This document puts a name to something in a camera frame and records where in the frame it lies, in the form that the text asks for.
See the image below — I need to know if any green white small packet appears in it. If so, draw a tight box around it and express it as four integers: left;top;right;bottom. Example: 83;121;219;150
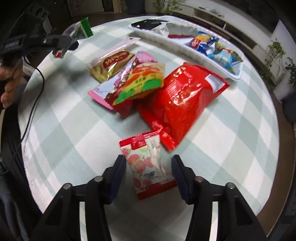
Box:
53;18;93;59

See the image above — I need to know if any red strawberry candy packet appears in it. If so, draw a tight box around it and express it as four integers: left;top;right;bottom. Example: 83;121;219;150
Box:
119;131;177;200

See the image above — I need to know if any gold red pie packet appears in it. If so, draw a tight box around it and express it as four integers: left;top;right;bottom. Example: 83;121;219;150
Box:
87;37;140;83

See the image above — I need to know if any pink snack packet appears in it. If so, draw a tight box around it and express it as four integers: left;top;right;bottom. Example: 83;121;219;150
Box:
88;51;157;110

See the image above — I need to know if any large red chip bag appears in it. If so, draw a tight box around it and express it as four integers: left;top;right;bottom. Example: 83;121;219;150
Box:
137;62;229;151

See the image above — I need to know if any black snack bar packet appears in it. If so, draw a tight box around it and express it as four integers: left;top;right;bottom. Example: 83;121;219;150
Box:
131;19;167;30

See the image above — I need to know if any orange green snack bag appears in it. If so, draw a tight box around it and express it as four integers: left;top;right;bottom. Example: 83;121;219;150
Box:
112;62;165;105

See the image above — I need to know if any blue panda snack bag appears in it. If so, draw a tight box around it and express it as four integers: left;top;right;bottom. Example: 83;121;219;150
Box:
206;42;243;74

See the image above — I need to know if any blue yellow snack packet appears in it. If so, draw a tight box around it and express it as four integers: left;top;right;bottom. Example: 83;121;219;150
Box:
185;31;219;55

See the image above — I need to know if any white grey snack pouch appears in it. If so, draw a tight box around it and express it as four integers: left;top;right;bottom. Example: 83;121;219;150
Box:
151;23;170;38

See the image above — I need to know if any person's left hand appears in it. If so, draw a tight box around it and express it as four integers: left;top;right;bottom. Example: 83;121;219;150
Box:
1;60;23;108

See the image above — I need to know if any checkered green white tablecloth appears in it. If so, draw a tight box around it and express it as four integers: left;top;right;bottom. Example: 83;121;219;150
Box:
18;18;279;240

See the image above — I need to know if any small plant white pot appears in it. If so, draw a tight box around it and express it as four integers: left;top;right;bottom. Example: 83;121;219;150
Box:
273;57;295;103

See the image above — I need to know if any white plastic tray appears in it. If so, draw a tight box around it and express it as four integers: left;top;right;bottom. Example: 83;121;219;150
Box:
128;14;245;82

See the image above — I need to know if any trailing vine plant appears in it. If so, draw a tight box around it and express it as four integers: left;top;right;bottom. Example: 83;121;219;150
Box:
259;38;286;86

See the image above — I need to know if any white tv console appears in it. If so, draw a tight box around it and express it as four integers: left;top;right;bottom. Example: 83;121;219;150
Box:
173;1;285;67

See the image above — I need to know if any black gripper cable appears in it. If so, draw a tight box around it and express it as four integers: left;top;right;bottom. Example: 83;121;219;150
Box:
0;56;46;176

